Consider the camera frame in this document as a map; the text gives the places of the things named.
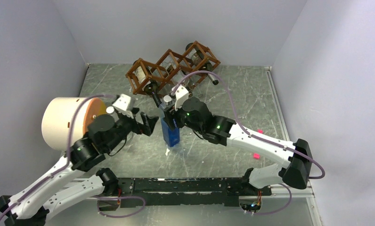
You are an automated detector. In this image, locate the blue square glass bottle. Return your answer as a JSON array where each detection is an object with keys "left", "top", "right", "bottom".
[{"left": 159, "top": 95, "right": 180, "bottom": 147}]

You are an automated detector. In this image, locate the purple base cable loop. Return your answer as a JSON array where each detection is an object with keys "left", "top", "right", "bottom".
[{"left": 96, "top": 195, "right": 147, "bottom": 218}]

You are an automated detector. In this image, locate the tall clear glass bottle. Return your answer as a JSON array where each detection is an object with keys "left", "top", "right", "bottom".
[{"left": 192, "top": 82, "right": 203, "bottom": 98}]

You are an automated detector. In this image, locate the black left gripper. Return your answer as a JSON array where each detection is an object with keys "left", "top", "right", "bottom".
[{"left": 105, "top": 107, "right": 159, "bottom": 152}]

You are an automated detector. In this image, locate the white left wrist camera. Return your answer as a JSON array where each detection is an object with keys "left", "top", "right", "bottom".
[{"left": 112, "top": 94, "right": 135, "bottom": 118}]

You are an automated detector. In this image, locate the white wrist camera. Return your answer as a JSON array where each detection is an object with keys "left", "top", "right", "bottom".
[
  {"left": 170, "top": 85, "right": 189, "bottom": 110},
  {"left": 112, "top": 94, "right": 135, "bottom": 118}
]

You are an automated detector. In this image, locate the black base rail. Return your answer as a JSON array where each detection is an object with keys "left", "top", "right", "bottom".
[{"left": 101, "top": 169, "right": 271, "bottom": 208}]

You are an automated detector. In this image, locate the olive green wine bottle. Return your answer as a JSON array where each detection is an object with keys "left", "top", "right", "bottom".
[{"left": 185, "top": 43, "right": 220, "bottom": 85}]

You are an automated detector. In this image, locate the pink plastic clip tool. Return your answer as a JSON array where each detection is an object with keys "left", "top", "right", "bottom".
[{"left": 252, "top": 129, "right": 264, "bottom": 159}]

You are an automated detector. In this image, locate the brown wooden wine rack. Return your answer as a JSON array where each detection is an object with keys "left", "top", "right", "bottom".
[{"left": 125, "top": 41, "right": 220, "bottom": 95}]

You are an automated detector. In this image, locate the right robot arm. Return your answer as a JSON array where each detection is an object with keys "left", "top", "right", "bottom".
[{"left": 160, "top": 95, "right": 312, "bottom": 195}]

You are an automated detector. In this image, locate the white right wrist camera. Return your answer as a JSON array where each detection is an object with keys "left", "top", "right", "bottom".
[{"left": 170, "top": 85, "right": 189, "bottom": 110}]

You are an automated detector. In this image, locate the dark green wine bottle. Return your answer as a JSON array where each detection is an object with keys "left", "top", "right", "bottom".
[{"left": 133, "top": 62, "right": 163, "bottom": 108}]

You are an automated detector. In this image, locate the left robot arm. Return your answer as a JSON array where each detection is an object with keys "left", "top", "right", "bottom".
[{"left": 0, "top": 113, "right": 159, "bottom": 226}]

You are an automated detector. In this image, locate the small clear capped bottle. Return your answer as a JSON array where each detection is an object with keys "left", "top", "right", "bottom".
[{"left": 106, "top": 106, "right": 115, "bottom": 114}]

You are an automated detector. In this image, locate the clear square liquor bottle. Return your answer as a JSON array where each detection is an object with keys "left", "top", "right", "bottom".
[{"left": 165, "top": 63, "right": 194, "bottom": 97}]

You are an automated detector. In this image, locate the cream and orange cylinder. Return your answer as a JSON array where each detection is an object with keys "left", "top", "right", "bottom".
[{"left": 41, "top": 97, "right": 106, "bottom": 151}]

